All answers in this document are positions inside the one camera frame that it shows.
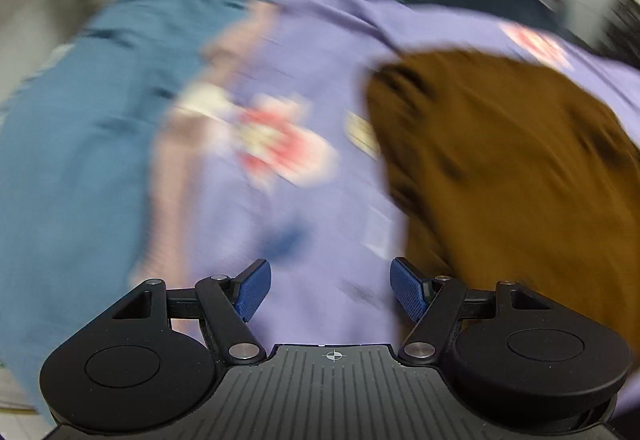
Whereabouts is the teal blue blanket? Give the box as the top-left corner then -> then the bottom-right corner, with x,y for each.
1,0 -> 250,412

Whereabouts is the brown knit sweater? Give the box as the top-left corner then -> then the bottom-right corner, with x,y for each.
366,50 -> 639,347

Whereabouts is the purple floral bed sheet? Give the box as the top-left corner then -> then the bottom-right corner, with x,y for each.
138,0 -> 639,349

